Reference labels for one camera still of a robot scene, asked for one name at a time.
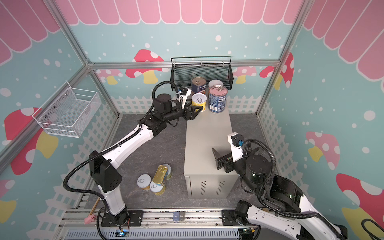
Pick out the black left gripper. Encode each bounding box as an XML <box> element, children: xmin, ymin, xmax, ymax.
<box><xmin>163</xmin><ymin>99</ymin><xmax>203</xmax><ymax>122</ymax></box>

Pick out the dark blue red label can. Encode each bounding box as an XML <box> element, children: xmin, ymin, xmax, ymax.
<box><xmin>192</xmin><ymin>77</ymin><xmax>207</xmax><ymax>94</ymax></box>

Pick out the blue label tin can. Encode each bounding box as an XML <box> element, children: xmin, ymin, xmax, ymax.
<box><xmin>209</xmin><ymin>85</ymin><xmax>228</xmax><ymax>113</ymax></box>

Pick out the orange green plastic-lid can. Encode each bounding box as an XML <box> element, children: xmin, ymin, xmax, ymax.
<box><xmin>209</xmin><ymin>80</ymin><xmax>224</xmax><ymax>89</ymax></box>

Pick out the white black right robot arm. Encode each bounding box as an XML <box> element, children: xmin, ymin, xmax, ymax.
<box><xmin>222</xmin><ymin>145</ymin><xmax>348</xmax><ymax>240</ymax></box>

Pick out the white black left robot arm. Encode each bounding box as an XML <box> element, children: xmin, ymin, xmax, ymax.
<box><xmin>90</xmin><ymin>94</ymin><xmax>203</xmax><ymax>220</ymax></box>

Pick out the grey metal cabinet counter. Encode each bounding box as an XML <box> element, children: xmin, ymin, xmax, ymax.
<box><xmin>184</xmin><ymin>100</ymin><xmax>238</xmax><ymax>199</ymax></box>

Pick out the green can white lid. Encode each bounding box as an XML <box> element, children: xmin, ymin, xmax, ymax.
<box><xmin>163</xmin><ymin>164</ymin><xmax>172</xmax><ymax>181</ymax></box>

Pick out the gold rectangular spam tin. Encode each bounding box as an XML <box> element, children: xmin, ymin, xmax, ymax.
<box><xmin>153</xmin><ymin>165</ymin><xmax>168</xmax><ymax>186</ymax></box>

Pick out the wooden mallet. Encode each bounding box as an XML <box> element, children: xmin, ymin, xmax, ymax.
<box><xmin>89</xmin><ymin>197</ymin><xmax>100</xmax><ymax>216</ymax></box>

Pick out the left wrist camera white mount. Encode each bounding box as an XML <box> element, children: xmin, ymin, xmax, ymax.
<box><xmin>177</xmin><ymin>87</ymin><xmax>192</xmax><ymax>109</ymax></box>

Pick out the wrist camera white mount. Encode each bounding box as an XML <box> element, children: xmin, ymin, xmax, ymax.
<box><xmin>177</xmin><ymin>87</ymin><xmax>192</xmax><ymax>109</ymax></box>
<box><xmin>228</xmin><ymin>133</ymin><xmax>245</xmax><ymax>163</ymax></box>

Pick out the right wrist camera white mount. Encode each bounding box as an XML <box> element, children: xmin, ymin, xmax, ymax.
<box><xmin>228</xmin><ymin>133</ymin><xmax>245</xmax><ymax>163</ymax></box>

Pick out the black wire mesh basket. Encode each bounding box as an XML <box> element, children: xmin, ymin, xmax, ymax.
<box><xmin>170</xmin><ymin>56</ymin><xmax>234</xmax><ymax>91</ymax></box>

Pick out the small blue device on rail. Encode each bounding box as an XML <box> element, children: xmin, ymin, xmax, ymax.
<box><xmin>173</xmin><ymin>211</ymin><xmax>186</xmax><ymax>223</ymax></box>

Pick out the white slotted cable duct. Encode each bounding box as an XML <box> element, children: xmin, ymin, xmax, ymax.
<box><xmin>64</xmin><ymin>229</ymin><xmax>241</xmax><ymax>240</ymax></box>

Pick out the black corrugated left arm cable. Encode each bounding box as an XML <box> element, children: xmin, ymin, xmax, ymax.
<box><xmin>62</xmin><ymin>80</ymin><xmax>181</xmax><ymax>199</ymax></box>

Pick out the white wire mesh basket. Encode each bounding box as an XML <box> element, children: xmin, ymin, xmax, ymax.
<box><xmin>32</xmin><ymin>82</ymin><xmax>102</xmax><ymax>138</ymax></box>

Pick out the pink object on rail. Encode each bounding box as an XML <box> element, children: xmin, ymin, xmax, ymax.
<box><xmin>84</xmin><ymin>214</ymin><xmax>96</xmax><ymax>225</ymax></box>

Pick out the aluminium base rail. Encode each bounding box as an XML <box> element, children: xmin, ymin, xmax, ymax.
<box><xmin>59</xmin><ymin>208</ymin><xmax>241</xmax><ymax>230</ymax></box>

